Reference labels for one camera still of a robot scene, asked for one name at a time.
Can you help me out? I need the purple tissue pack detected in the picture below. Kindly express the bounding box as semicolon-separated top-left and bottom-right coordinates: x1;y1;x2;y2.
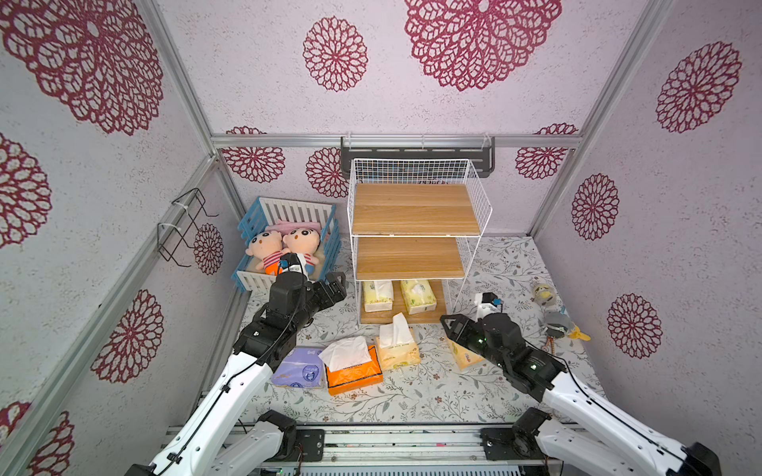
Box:
271;346;325;389

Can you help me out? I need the orange tissue pack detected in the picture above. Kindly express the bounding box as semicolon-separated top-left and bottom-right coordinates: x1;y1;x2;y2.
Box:
319;336;383;396

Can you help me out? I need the yellow tissue pack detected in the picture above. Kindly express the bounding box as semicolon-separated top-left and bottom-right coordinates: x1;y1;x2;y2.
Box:
376;313;421;373
448;340;484;370

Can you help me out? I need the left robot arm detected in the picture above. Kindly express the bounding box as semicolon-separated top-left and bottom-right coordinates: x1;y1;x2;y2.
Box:
127;271;346;475

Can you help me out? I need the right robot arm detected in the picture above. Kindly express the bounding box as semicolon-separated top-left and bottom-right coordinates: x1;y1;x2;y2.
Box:
441;313;722;475

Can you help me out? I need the green tissue pack left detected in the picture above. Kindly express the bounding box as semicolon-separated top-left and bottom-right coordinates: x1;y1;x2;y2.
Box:
362;281;394;313

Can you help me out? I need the green tissue pack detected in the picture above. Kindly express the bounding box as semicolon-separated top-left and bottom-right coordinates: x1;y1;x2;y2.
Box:
400;280;438;315
362;281;394;313

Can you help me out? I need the green tissue pack right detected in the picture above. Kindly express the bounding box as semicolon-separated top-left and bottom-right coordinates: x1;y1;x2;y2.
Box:
400;280;438;315

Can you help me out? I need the pink doll plush right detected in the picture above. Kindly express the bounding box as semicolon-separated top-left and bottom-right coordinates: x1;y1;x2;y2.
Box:
283;228;321;277

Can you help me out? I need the pink doll plush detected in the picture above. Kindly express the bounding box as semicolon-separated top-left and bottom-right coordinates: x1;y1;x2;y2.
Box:
245;231;284;276
283;228;321;277

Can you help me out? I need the blue white slatted crate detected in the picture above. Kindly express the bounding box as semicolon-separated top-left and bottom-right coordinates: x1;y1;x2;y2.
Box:
232;198;341;293

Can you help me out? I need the pink doll plush left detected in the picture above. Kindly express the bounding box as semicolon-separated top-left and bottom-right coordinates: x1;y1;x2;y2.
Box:
245;231;284;276

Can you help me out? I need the yellow grey penguin plush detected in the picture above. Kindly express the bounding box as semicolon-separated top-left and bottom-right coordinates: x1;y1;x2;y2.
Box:
532;282;561;311

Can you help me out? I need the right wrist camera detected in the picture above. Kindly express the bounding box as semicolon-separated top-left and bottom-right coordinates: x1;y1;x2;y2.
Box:
474;292;503;321

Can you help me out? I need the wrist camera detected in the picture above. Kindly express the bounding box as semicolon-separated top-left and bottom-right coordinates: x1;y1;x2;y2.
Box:
279;252;310;279
474;292;503;321

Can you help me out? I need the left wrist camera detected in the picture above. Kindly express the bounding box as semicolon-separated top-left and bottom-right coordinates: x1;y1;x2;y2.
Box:
279;252;310;279

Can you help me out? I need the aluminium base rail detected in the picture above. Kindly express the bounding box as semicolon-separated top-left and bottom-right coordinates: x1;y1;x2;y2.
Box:
160;423;602;471

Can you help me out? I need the white wire three-tier shelf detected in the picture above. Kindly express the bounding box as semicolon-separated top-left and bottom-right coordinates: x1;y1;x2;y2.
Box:
347;158;493;324

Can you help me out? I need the black wire wall rack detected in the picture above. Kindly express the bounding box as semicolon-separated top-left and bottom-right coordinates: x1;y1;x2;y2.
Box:
155;188;218;268

